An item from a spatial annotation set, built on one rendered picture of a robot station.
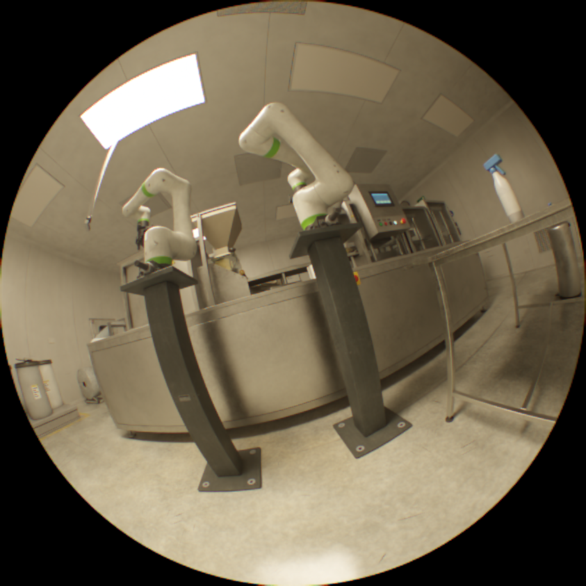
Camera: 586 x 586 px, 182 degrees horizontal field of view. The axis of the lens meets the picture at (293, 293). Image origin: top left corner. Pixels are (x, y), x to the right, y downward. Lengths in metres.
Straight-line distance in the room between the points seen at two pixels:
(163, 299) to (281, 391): 0.73
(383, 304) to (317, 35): 2.32
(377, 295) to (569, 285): 1.93
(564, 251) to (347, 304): 2.04
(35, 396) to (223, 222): 2.86
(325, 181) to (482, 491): 1.20
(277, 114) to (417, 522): 1.41
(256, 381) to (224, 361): 0.20
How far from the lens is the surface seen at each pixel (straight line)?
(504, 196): 0.79
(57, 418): 2.93
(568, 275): 2.22
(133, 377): 1.38
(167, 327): 0.73
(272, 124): 0.83
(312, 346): 0.98
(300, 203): 0.81
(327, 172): 0.75
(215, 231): 1.40
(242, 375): 1.01
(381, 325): 1.14
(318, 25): 2.17
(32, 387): 2.87
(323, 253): 0.70
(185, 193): 1.13
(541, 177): 4.30
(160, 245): 0.82
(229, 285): 1.24
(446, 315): 0.72
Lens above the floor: 0.68
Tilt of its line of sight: 5 degrees up
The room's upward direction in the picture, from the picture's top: 16 degrees counter-clockwise
